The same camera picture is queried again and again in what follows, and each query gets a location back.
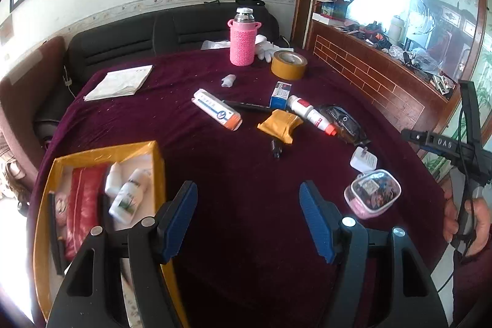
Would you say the person's right hand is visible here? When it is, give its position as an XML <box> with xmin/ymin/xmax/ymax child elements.
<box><xmin>441</xmin><ymin>187</ymin><xmax>492</xmax><ymax>256</ymax></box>

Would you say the yellow taped cardboard box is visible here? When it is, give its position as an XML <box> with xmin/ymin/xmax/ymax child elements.
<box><xmin>33</xmin><ymin>141</ymin><xmax>189</xmax><ymax>328</ymax></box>

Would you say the red plastic mailer package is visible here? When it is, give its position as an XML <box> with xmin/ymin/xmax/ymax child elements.
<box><xmin>63</xmin><ymin>166</ymin><xmax>110</xmax><ymax>261</ymax></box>

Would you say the black leather sofa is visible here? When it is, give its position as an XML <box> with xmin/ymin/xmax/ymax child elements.
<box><xmin>33</xmin><ymin>0</ymin><xmax>281</xmax><ymax>144</ymax></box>

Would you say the white bottle with red label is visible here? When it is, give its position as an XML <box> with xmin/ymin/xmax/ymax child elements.
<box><xmin>286</xmin><ymin>95</ymin><xmax>338</xmax><ymax>136</ymax></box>

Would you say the brown packing tape roll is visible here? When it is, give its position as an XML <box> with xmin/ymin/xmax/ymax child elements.
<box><xmin>270</xmin><ymin>51</ymin><xmax>308</xmax><ymax>81</ymax></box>

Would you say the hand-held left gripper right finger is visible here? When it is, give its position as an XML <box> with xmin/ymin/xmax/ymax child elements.
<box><xmin>299</xmin><ymin>180</ymin><xmax>450</xmax><ymax>328</ymax></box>

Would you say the long white tube box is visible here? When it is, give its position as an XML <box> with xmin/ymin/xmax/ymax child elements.
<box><xmin>192</xmin><ymin>89</ymin><xmax>244</xmax><ymax>131</ymax></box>

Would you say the person's right forearm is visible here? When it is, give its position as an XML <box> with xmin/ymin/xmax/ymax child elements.
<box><xmin>451</xmin><ymin>245</ymin><xmax>492</xmax><ymax>326</ymax></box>

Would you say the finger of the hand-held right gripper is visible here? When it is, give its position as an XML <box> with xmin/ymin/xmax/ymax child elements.
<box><xmin>402</xmin><ymin>129</ymin><xmax>428</xmax><ymax>146</ymax></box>

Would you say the clutter of cables and tools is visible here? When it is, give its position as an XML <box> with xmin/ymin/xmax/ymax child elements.
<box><xmin>346</xmin><ymin>21</ymin><xmax>458</xmax><ymax>98</ymax></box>

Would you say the maroon tablecloth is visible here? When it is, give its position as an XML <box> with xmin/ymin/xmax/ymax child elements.
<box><xmin>27</xmin><ymin>49</ymin><xmax>448</xmax><ymax>328</ymax></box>

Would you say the folded white paper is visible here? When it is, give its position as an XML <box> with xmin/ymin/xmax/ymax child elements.
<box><xmin>83</xmin><ymin>65</ymin><xmax>153</xmax><ymax>102</ymax></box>

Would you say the long black pen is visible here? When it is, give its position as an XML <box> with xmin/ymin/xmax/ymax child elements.
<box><xmin>224</xmin><ymin>100</ymin><xmax>271</xmax><ymax>112</ymax></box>

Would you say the pink knitted thermos flask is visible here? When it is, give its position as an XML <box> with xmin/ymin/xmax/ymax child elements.
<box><xmin>227</xmin><ymin>7</ymin><xmax>261</xmax><ymax>66</ymax></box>

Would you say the clear container with pink base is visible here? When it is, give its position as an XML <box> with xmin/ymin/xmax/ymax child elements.
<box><xmin>344</xmin><ymin>169</ymin><xmax>402</xmax><ymax>220</ymax></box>

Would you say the brick pattern wooden partition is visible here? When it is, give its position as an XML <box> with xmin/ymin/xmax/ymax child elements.
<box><xmin>305</xmin><ymin>21</ymin><xmax>462</xmax><ymax>160</ymax></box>

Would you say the white charger plug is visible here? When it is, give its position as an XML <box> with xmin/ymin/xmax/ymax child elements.
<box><xmin>350</xmin><ymin>146</ymin><xmax>378</xmax><ymax>173</ymax></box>

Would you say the yellow padded packet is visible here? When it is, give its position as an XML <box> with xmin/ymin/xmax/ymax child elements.
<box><xmin>257</xmin><ymin>109</ymin><xmax>304</xmax><ymax>145</ymax></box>

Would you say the white glove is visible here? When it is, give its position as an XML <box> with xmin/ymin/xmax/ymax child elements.
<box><xmin>254</xmin><ymin>35</ymin><xmax>295</xmax><ymax>63</ymax></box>

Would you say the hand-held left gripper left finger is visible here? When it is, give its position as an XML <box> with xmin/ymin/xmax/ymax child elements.
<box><xmin>46</xmin><ymin>180</ymin><xmax>198</xmax><ymax>328</ymax></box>

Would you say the black bag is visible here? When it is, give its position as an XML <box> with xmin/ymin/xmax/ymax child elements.
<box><xmin>234</xmin><ymin>0</ymin><xmax>267</xmax><ymax>10</ymax></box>

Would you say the white cable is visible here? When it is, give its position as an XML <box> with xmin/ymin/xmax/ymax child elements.
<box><xmin>61</xmin><ymin>65</ymin><xmax>77</xmax><ymax>100</ymax></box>

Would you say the white plastic bag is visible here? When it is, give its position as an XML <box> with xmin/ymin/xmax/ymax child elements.
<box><xmin>200</xmin><ymin>39</ymin><xmax>231</xmax><ymax>51</ymax></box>

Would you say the black glasses pouch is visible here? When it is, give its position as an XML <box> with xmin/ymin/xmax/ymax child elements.
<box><xmin>317</xmin><ymin>103</ymin><xmax>371</xmax><ymax>146</ymax></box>

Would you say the maroon chair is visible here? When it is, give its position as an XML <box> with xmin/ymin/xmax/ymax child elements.
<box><xmin>0</xmin><ymin>36</ymin><xmax>68</xmax><ymax>175</ymax></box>

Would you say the small white dropper bottle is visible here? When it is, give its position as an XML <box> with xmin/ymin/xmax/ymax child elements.
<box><xmin>105</xmin><ymin>162</ymin><xmax>123</xmax><ymax>198</ymax></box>

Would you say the white bottle with green label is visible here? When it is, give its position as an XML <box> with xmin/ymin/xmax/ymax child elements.
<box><xmin>109</xmin><ymin>168</ymin><xmax>151</xmax><ymax>225</ymax></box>

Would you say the blue and white small box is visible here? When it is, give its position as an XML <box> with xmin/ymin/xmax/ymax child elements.
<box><xmin>269</xmin><ymin>81</ymin><xmax>292</xmax><ymax>110</ymax></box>

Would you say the dark green box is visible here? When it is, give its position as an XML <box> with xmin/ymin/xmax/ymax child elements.
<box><xmin>312</xmin><ymin>0</ymin><xmax>356</xmax><ymax>25</ymax></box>

